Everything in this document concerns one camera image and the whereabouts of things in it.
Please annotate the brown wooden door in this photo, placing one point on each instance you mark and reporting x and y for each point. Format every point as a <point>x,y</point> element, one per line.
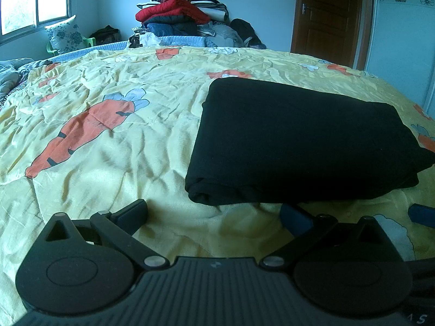
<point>329,17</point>

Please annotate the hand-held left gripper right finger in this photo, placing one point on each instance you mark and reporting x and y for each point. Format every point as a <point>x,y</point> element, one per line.
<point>295,220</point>

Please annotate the black backpack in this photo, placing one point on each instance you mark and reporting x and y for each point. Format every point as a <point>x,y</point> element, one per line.
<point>243,29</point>

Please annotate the black pants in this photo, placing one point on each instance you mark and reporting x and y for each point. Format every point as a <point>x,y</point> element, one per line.
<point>299,135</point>

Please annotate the pile of folded clothes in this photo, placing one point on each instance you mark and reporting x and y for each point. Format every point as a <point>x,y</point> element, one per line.
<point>170,10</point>

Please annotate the dark bag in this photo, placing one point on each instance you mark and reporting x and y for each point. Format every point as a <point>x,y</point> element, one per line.
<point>107,34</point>

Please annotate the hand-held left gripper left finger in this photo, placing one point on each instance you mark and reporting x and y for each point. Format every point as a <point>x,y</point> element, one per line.
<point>131,215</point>

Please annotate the window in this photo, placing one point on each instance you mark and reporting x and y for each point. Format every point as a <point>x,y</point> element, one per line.
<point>20,3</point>

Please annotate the yellow carrot print bed sheet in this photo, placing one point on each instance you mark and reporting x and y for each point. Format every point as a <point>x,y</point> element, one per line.
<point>102,163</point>

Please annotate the blue bedspread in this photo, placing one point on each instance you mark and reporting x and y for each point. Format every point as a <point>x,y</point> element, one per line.
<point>112,45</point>

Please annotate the floral pillow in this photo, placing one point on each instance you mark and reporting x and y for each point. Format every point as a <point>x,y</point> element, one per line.
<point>66,35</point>

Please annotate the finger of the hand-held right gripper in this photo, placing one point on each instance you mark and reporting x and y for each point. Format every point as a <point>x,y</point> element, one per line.
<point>422,214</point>

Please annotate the grey crumpled quilt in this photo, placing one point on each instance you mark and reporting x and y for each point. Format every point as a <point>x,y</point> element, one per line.
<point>10,71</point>

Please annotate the green plastic chair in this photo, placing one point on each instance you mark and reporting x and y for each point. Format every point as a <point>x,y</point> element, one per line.
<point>89,41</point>

